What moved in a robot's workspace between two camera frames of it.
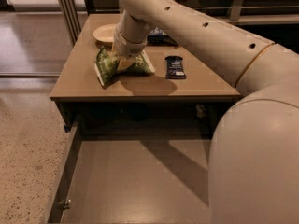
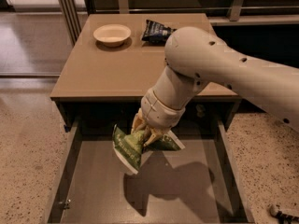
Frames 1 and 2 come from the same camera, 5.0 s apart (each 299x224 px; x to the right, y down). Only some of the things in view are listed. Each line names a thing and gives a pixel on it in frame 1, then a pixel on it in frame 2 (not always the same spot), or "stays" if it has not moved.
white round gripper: (128, 48) → (159, 112)
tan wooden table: (186, 92) stays
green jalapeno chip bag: (106, 68) → (128, 147)
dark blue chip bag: (158, 36) stays
